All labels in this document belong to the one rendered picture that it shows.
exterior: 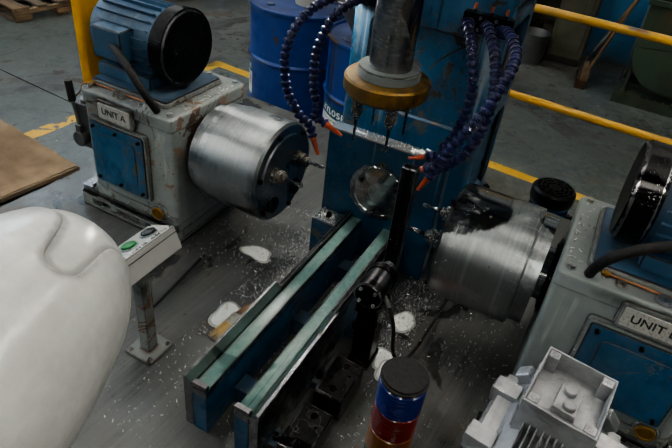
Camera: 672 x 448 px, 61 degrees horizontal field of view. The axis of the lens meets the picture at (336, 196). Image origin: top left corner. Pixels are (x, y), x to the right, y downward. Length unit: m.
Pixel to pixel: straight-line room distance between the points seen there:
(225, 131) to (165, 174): 0.20
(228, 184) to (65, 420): 1.00
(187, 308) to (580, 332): 0.83
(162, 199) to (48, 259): 1.11
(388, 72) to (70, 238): 0.83
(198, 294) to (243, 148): 0.36
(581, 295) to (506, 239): 0.16
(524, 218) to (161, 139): 0.82
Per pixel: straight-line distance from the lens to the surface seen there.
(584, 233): 1.18
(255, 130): 1.31
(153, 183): 1.48
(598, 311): 1.10
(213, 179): 1.35
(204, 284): 1.42
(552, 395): 0.92
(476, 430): 0.89
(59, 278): 0.38
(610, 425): 0.97
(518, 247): 1.12
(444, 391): 1.27
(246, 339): 1.14
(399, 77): 1.14
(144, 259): 1.11
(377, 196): 1.39
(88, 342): 0.38
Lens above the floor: 1.77
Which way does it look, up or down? 34 degrees down
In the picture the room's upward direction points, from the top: 7 degrees clockwise
